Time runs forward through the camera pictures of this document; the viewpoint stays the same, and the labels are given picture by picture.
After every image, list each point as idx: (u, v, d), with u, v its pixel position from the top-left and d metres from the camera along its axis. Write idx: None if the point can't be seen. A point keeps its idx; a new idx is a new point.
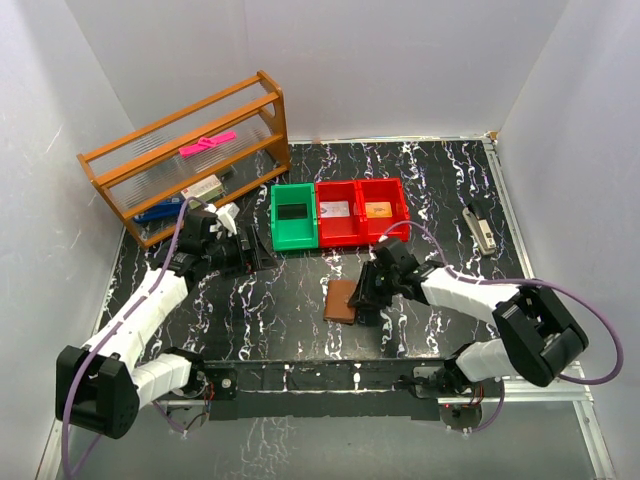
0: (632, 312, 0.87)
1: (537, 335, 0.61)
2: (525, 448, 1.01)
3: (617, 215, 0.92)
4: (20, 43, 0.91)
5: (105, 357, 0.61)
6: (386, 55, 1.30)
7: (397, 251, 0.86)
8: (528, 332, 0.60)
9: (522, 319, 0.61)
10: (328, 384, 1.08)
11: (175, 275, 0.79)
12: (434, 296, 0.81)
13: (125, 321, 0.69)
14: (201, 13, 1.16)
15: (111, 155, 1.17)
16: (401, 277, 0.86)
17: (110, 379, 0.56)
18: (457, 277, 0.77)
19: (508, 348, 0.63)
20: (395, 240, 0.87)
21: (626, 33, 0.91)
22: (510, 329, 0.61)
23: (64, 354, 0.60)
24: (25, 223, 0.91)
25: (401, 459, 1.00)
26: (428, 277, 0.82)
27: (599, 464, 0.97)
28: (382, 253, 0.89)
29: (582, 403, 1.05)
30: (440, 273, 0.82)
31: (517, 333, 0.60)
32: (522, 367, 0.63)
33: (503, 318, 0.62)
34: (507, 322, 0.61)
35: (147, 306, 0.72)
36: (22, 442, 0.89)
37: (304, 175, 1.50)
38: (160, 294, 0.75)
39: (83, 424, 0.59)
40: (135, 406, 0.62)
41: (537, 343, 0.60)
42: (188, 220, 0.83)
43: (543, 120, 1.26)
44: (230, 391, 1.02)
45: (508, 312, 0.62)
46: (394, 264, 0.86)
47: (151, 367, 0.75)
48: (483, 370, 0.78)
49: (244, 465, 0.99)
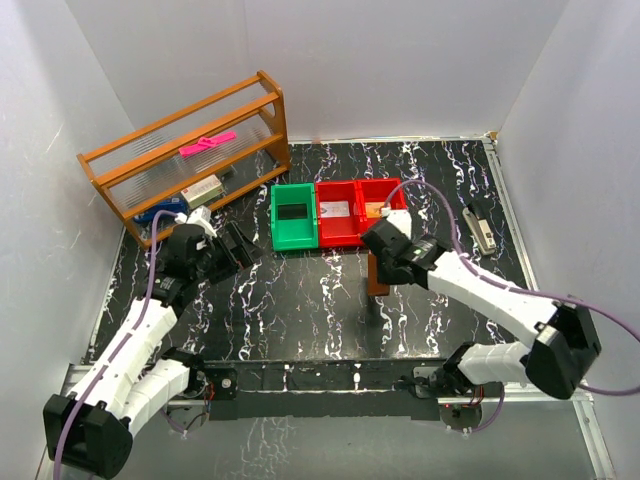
0: (632, 311, 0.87)
1: (572, 359, 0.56)
2: (525, 448, 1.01)
3: (616, 215, 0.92)
4: (20, 43, 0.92)
5: (92, 405, 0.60)
6: (386, 54, 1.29)
7: (387, 234, 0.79)
8: (568, 360, 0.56)
9: (563, 346, 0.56)
10: (328, 384, 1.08)
11: (161, 306, 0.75)
12: (439, 284, 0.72)
13: (111, 364, 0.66)
14: (201, 13, 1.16)
15: (111, 155, 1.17)
16: (397, 260, 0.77)
17: (98, 428, 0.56)
18: (478, 275, 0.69)
19: (535, 368, 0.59)
20: (381, 223, 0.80)
21: (625, 33, 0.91)
22: (552, 358, 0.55)
23: (50, 403, 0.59)
24: (25, 222, 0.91)
25: (401, 459, 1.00)
26: (436, 267, 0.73)
27: (599, 464, 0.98)
28: (370, 239, 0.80)
29: (582, 403, 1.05)
30: (453, 261, 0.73)
31: (559, 363, 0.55)
32: (543, 383, 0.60)
33: (545, 346, 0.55)
34: (551, 353, 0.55)
35: (133, 345, 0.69)
36: (22, 443, 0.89)
37: (304, 175, 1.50)
38: (146, 329, 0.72)
39: (77, 464, 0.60)
40: (129, 443, 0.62)
41: (572, 368, 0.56)
42: (172, 240, 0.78)
43: (543, 120, 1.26)
44: (230, 391, 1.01)
45: (549, 339, 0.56)
46: (385, 247, 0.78)
47: (145, 385, 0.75)
48: (489, 372, 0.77)
49: (244, 465, 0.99)
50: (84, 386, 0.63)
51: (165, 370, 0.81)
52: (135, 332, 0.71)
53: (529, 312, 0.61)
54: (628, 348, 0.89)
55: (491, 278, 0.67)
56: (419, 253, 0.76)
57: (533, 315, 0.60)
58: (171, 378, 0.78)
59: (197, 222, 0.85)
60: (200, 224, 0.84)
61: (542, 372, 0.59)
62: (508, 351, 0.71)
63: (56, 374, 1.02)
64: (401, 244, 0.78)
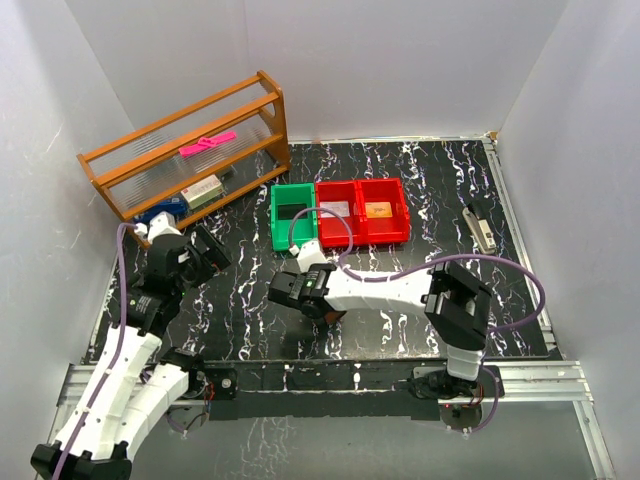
0: (631, 311, 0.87)
1: (461, 312, 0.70)
2: (523, 448, 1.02)
3: (616, 216, 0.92)
4: (20, 43, 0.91)
5: (78, 457, 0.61)
6: (386, 55, 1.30)
7: (283, 282, 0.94)
8: (457, 315, 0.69)
9: (448, 306, 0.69)
10: (328, 384, 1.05)
11: (139, 336, 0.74)
12: (341, 300, 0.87)
13: (92, 409, 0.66)
14: (201, 12, 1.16)
15: (111, 156, 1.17)
16: (298, 296, 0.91)
17: (86, 475, 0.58)
18: (362, 280, 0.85)
19: (443, 334, 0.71)
20: (275, 275, 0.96)
21: (626, 33, 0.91)
22: (444, 320, 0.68)
23: (35, 452, 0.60)
24: (25, 222, 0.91)
25: (401, 460, 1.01)
26: (329, 288, 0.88)
27: (599, 464, 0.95)
28: (273, 292, 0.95)
29: (582, 403, 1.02)
30: (341, 277, 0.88)
31: (450, 321, 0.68)
32: (458, 342, 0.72)
33: (435, 314, 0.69)
34: (441, 316, 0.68)
35: (112, 383, 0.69)
36: (23, 443, 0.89)
37: (304, 175, 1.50)
38: (124, 364, 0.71)
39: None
40: (125, 469, 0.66)
41: (465, 319, 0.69)
42: (152, 255, 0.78)
43: (543, 120, 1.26)
44: (230, 391, 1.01)
45: (438, 307, 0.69)
46: (287, 292, 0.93)
47: (140, 399, 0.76)
48: (456, 361, 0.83)
49: (244, 465, 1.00)
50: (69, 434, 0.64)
51: (162, 376, 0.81)
52: (113, 369, 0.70)
53: (413, 290, 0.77)
54: (627, 349, 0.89)
55: (373, 278, 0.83)
56: (312, 283, 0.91)
57: (415, 291, 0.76)
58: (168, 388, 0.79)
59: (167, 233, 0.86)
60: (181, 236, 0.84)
61: (451, 335, 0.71)
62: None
63: (56, 374, 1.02)
64: (298, 285, 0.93)
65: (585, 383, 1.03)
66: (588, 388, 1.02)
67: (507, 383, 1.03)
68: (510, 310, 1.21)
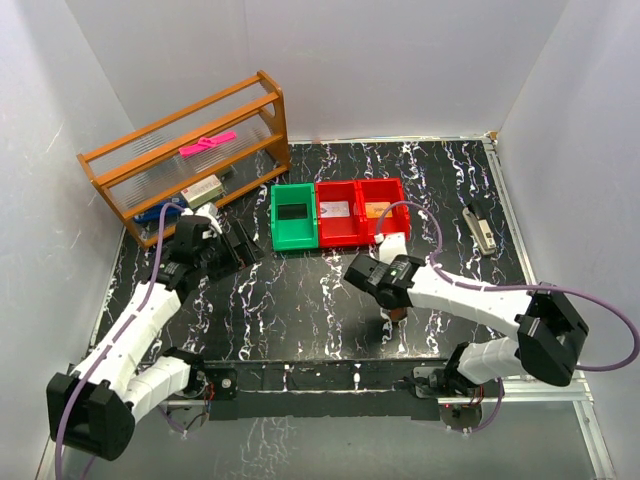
0: (631, 311, 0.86)
1: (558, 344, 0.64)
2: (525, 449, 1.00)
3: (617, 215, 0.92)
4: (19, 42, 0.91)
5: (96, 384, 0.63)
6: (386, 54, 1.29)
7: (364, 267, 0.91)
8: (553, 345, 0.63)
9: (545, 333, 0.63)
10: (328, 384, 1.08)
11: (165, 290, 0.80)
12: (420, 298, 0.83)
13: (115, 344, 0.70)
14: (201, 12, 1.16)
15: (111, 156, 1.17)
16: (379, 283, 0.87)
17: (100, 405, 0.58)
18: (454, 282, 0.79)
19: (527, 359, 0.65)
20: (358, 257, 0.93)
21: (627, 31, 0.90)
22: (538, 346, 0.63)
23: (53, 381, 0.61)
24: (25, 222, 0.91)
25: (402, 460, 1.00)
26: (414, 283, 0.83)
27: (599, 464, 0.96)
28: (350, 274, 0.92)
29: (582, 403, 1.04)
30: (428, 274, 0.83)
31: (545, 349, 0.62)
32: (541, 373, 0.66)
33: (529, 337, 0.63)
34: (536, 341, 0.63)
35: (137, 326, 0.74)
36: (22, 443, 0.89)
37: (304, 175, 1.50)
38: (150, 311, 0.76)
39: (81, 446, 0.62)
40: (130, 426, 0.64)
41: (560, 352, 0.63)
42: (179, 228, 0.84)
43: (543, 119, 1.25)
44: (230, 391, 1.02)
45: (532, 330, 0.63)
46: (367, 278, 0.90)
47: (148, 375, 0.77)
48: (480, 365, 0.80)
49: (244, 465, 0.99)
50: (89, 365, 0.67)
51: (166, 364, 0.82)
52: (140, 313, 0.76)
53: (507, 307, 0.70)
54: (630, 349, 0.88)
55: (466, 283, 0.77)
56: (396, 273, 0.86)
57: (511, 309, 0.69)
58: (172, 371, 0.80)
59: (204, 216, 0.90)
60: (206, 216, 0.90)
61: (537, 364, 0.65)
62: (500, 347, 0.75)
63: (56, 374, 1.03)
64: (379, 272, 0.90)
65: (585, 383, 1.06)
66: (589, 388, 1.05)
67: (506, 383, 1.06)
68: None
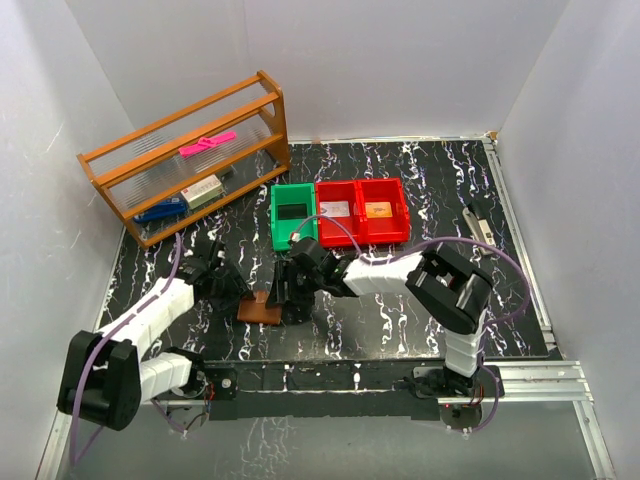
0: (633, 312, 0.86)
1: (448, 290, 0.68)
2: (525, 449, 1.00)
3: (616, 215, 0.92)
4: (20, 43, 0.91)
5: (118, 342, 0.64)
6: (385, 55, 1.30)
7: (315, 255, 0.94)
8: (441, 290, 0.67)
9: (432, 281, 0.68)
10: (328, 384, 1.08)
11: (184, 283, 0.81)
12: (357, 286, 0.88)
13: (138, 314, 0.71)
14: (201, 13, 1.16)
15: (112, 156, 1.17)
16: (326, 277, 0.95)
17: (120, 362, 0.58)
18: (370, 262, 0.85)
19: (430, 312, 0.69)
20: (311, 244, 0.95)
21: (626, 32, 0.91)
22: (426, 294, 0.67)
23: (77, 337, 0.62)
24: (25, 222, 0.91)
25: (401, 460, 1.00)
26: (348, 272, 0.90)
27: (599, 464, 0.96)
28: (300, 258, 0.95)
29: (583, 403, 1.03)
30: (358, 265, 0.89)
31: (431, 294, 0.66)
32: (449, 322, 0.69)
33: (416, 286, 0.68)
34: (422, 289, 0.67)
35: (157, 304, 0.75)
36: (21, 443, 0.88)
37: (304, 175, 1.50)
38: (170, 295, 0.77)
39: (86, 415, 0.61)
40: (135, 400, 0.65)
41: (452, 298, 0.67)
42: (200, 245, 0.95)
43: (543, 120, 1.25)
44: (230, 391, 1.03)
45: (419, 280, 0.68)
46: (315, 266, 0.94)
47: (153, 364, 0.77)
48: (453, 352, 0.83)
49: (244, 465, 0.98)
50: (111, 328, 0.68)
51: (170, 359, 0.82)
52: (161, 296, 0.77)
53: (403, 266, 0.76)
54: (629, 349, 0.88)
55: (380, 260, 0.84)
56: (339, 270, 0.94)
57: (404, 268, 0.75)
58: (176, 362, 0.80)
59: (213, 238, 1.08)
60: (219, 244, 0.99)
61: (439, 313, 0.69)
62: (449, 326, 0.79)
63: (56, 374, 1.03)
64: (327, 261, 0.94)
65: (585, 383, 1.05)
66: (589, 388, 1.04)
67: (507, 383, 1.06)
68: (509, 310, 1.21)
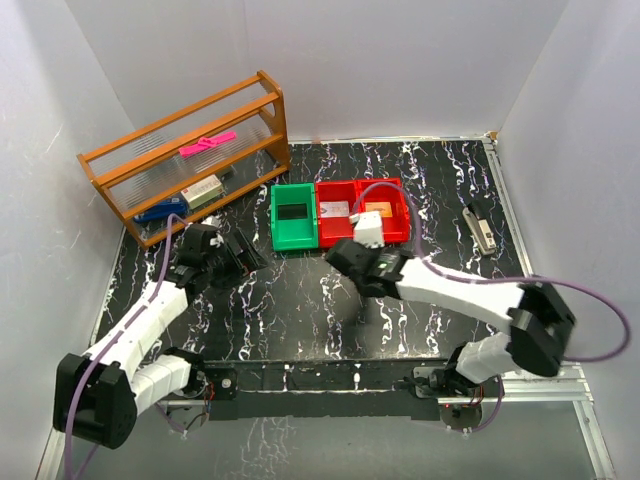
0: (632, 312, 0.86)
1: (548, 335, 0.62)
2: (525, 450, 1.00)
3: (616, 215, 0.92)
4: (20, 44, 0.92)
5: (107, 364, 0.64)
6: (385, 55, 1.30)
7: (350, 253, 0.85)
8: (544, 337, 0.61)
9: (537, 326, 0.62)
10: (328, 384, 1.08)
11: (175, 286, 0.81)
12: (409, 291, 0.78)
13: (126, 331, 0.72)
14: (201, 13, 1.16)
15: (112, 156, 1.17)
16: (365, 275, 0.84)
17: (109, 386, 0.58)
18: (443, 275, 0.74)
19: (519, 352, 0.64)
20: (344, 241, 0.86)
21: (625, 33, 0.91)
22: (529, 338, 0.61)
23: (64, 362, 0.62)
24: (25, 222, 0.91)
25: (401, 460, 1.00)
26: (403, 275, 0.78)
27: (599, 464, 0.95)
28: (335, 258, 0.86)
29: (583, 404, 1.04)
30: (417, 266, 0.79)
31: (535, 340, 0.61)
32: (531, 365, 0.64)
33: (522, 330, 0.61)
34: (527, 334, 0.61)
35: (147, 316, 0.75)
36: (21, 444, 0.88)
37: (304, 175, 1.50)
38: (160, 303, 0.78)
39: (83, 434, 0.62)
40: (132, 416, 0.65)
41: (550, 345, 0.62)
42: (188, 233, 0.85)
43: (542, 120, 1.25)
44: (230, 391, 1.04)
45: (523, 323, 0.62)
46: (352, 266, 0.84)
47: (150, 371, 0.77)
48: (479, 366, 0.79)
49: (244, 465, 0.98)
50: (101, 347, 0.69)
51: (167, 363, 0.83)
52: (150, 304, 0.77)
53: (498, 300, 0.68)
54: (628, 349, 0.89)
55: (457, 276, 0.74)
56: (385, 266, 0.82)
57: (501, 303, 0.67)
58: (173, 368, 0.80)
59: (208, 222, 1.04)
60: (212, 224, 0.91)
61: (528, 357, 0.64)
62: (495, 344, 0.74)
63: None
64: (366, 259, 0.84)
65: (585, 383, 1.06)
66: (588, 388, 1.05)
67: (506, 383, 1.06)
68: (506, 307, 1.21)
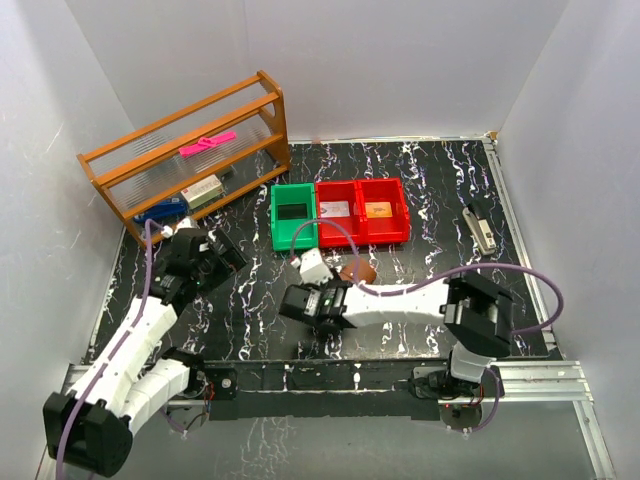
0: (632, 312, 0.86)
1: (483, 318, 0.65)
2: (524, 450, 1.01)
3: (616, 215, 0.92)
4: (20, 44, 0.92)
5: (93, 403, 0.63)
6: (385, 55, 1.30)
7: (297, 299, 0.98)
8: (481, 322, 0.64)
9: (470, 314, 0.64)
10: (328, 384, 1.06)
11: (161, 303, 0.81)
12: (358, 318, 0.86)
13: (111, 363, 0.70)
14: (201, 13, 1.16)
15: (112, 156, 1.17)
16: (317, 315, 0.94)
17: (96, 425, 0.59)
18: (380, 293, 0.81)
19: (466, 343, 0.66)
20: (289, 290, 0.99)
21: (625, 33, 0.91)
22: (468, 330, 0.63)
23: (50, 401, 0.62)
24: (25, 223, 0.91)
25: (401, 459, 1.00)
26: (347, 305, 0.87)
27: (599, 465, 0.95)
28: (289, 308, 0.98)
29: (583, 403, 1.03)
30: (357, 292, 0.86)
31: (472, 329, 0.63)
32: (483, 349, 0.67)
33: (456, 324, 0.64)
34: (464, 326, 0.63)
35: (132, 342, 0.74)
36: (22, 444, 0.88)
37: (304, 175, 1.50)
38: (146, 327, 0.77)
39: (79, 464, 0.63)
40: (129, 442, 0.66)
41: (490, 326, 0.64)
42: (176, 240, 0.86)
43: (543, 120, 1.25)
44: (230, 391, 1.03)
45: (457, 317, 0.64)
46: (303, 309, 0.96)
47: (144, 385, 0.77)
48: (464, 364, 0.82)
49: (244, 465, 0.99)
50: (87, 381, 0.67)
51: (165, 369, 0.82)
52: (134, 329, 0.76)
53: (430, 301, 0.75)
54: (627, 349, 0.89)
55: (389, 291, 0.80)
56: (330, 301, 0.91)
57: (433, 303, 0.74)
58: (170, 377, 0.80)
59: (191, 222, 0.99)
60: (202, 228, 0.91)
61: (475, 344, 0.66)
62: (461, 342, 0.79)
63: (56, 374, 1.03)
64: (313, 299, 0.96)
65: (585, 383, 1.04)
66: (589, 388, 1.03)
67: (506, 383, 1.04)
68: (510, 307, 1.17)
